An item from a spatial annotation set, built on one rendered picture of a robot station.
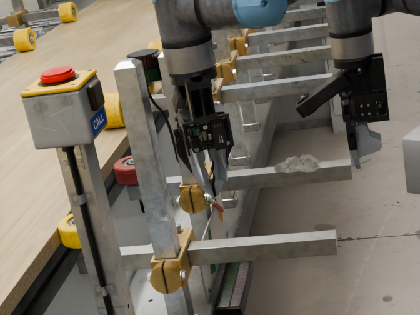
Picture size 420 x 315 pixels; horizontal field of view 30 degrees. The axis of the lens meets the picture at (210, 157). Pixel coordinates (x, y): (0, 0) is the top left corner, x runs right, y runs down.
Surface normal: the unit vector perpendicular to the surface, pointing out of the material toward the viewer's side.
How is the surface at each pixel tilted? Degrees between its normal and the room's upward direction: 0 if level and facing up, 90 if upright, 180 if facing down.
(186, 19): 114
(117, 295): 90
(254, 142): 0
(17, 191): 0
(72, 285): 90
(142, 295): 0
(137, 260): 90
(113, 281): 90
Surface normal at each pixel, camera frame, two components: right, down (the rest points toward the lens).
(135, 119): -0.16, 0.37
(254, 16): -0.33, 0.74
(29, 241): -0.17, -0.92
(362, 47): 0.32, 0.28
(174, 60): -0.54, 0.39
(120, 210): 0.97, -0.10
